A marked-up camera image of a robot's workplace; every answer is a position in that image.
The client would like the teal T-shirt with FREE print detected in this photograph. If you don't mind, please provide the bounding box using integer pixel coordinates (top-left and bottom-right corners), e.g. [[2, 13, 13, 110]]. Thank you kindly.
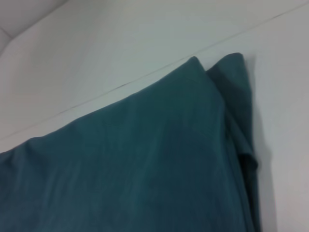
[[0, 52, 263, 232]]

